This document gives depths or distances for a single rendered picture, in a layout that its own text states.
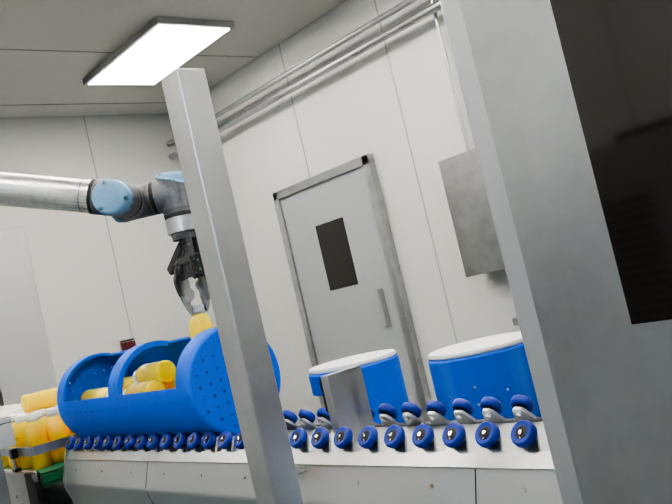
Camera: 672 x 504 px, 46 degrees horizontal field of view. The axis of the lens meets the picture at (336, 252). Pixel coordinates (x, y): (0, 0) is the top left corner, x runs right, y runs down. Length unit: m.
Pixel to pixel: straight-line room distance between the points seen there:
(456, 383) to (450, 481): 0.60
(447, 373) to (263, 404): 0.72
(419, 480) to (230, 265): 0.51
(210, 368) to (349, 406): 0.45
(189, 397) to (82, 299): 5.51
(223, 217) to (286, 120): 5.51
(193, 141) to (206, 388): 0.81
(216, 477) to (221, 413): 0.16
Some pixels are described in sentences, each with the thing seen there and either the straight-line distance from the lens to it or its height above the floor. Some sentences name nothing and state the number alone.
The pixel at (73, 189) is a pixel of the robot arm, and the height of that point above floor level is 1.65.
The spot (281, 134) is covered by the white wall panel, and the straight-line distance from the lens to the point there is 6.97.
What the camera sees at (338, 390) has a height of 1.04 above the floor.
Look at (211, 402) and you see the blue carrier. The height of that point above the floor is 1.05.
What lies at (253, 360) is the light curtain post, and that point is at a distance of 1.41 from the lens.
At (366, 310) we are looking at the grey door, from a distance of 6.36.
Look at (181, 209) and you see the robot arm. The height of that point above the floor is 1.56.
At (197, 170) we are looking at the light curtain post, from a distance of 1.43.
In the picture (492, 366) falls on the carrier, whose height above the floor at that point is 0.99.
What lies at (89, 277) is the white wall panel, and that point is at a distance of 7.56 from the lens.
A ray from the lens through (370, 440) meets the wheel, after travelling 1.58.
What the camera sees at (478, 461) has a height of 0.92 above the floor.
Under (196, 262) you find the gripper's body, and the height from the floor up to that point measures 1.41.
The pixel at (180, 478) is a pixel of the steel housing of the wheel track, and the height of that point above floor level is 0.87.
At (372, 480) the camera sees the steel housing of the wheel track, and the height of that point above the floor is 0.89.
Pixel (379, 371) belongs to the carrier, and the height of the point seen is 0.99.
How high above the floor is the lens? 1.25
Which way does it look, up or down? 3 degrees up
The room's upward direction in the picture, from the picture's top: 13 degrees counter-clockwise
